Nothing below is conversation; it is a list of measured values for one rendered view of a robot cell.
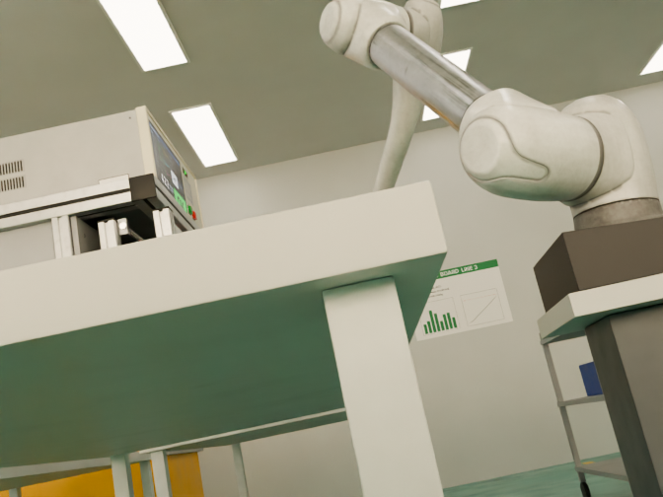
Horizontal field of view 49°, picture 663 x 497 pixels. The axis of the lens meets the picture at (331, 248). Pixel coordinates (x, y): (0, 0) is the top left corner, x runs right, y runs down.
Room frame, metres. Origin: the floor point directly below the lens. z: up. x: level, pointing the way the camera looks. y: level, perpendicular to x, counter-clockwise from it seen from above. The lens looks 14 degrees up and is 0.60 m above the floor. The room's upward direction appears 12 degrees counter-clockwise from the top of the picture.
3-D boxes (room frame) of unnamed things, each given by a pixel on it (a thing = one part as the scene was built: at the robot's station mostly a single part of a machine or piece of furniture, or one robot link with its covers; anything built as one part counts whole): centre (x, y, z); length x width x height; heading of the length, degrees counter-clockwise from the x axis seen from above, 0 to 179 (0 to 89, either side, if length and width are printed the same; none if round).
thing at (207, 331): (1.55, 0.43, 0.72); 2.20 x 1.01 x 0.05; 0
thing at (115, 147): (1.57, 0.50, 1.22); 0.44 x 0.39 x 0.20; 0
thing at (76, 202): (1.56, 0.50, 1.09); 0.68 x 0.44 x 0.05; 0
